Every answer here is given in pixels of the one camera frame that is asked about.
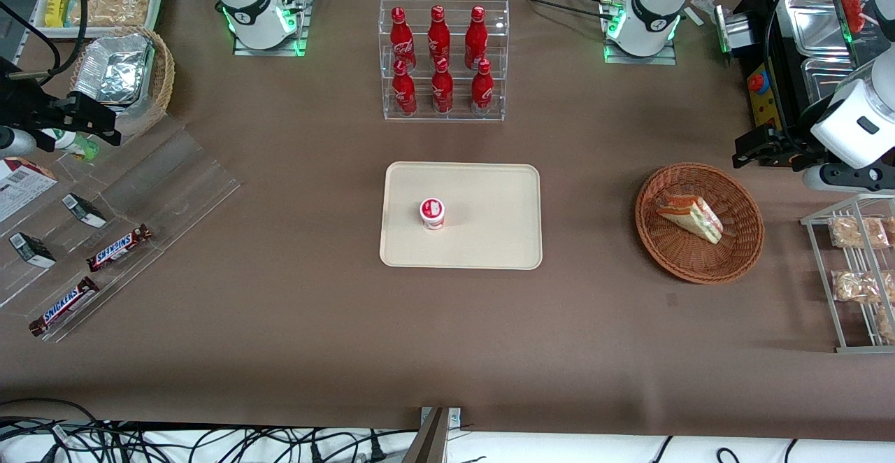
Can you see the yellow snack packet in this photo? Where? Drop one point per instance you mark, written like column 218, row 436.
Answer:
column 56, row 10

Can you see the steel food pan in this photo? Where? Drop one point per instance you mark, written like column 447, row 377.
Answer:
column 828, row 78
column 814, row 26

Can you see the clear acrylic bottle rack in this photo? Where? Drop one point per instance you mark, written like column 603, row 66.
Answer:
column 458, row 110

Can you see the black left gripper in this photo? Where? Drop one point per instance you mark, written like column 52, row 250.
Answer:
column 789, row 146

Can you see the clear bag of crackers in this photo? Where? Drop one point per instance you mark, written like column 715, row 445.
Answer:
column 112, row 7

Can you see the silver foil tray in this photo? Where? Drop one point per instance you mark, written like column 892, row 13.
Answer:
column 112, row 71

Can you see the shiny metal clip box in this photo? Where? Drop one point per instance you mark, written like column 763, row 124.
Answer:
column 733, row 29

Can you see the beige plastic tray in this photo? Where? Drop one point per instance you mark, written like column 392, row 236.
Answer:
column 489, row 225

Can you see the brown shallow wicker basket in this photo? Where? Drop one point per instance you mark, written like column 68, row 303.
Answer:
column 699, row 264

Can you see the green white small bottle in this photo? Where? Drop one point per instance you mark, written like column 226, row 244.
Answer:
column 73, row 145

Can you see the white plastic bin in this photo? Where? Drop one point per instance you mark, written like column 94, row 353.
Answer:
column 155, row 1

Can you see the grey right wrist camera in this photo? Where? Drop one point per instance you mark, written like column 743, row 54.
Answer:
column 14, row 141

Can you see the red cola bottle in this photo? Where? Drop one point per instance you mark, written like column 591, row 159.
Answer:
column 482, row 92
column 403, row 92
column 399, row 40
column 476, row 40
column 442, row 91
column 438, row 38

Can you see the red emergency stop button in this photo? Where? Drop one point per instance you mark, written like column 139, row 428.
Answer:
column 758, row 82

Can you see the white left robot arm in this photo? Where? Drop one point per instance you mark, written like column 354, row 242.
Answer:
column 654, row 1

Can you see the red white yogurt cup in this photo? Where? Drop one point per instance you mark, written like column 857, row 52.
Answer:
column 432, row 212

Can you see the metal table edge bracket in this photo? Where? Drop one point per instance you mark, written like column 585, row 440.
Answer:
column 435, row 438

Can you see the tan deep wicker basket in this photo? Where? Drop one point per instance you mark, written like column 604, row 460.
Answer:
column 162, row 78

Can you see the clear bag of fried snacks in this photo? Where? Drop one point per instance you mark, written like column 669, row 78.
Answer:
column 886, row 323
column 858, row 232
column 856, row 286

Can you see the red skewered food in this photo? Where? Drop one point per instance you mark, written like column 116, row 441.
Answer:
column 853, row 12

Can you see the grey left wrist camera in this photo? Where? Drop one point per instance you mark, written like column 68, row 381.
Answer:
column 842, row 178

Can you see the white orange printed carton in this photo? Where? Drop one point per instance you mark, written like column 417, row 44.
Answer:
column 21, row 187

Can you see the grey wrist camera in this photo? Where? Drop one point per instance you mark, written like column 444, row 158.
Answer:
column 14, row 141
column 842, row 178

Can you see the clear acrylic stepped display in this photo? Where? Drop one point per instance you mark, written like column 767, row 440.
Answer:
column 175, row 176

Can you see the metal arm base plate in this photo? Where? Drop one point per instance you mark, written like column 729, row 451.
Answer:
column 640, row 59
column 269, row 50

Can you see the small black white box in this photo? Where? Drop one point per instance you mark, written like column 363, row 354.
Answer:
column 32, row 250
column 84, row 210

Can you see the snickers chocolate bar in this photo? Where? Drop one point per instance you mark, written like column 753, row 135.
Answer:
column 64, row 306
column 119, row 247

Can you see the triangle sandwich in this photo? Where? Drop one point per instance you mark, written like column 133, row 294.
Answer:
column 692, row 217

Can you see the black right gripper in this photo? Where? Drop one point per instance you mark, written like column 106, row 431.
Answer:
column 28, row 108

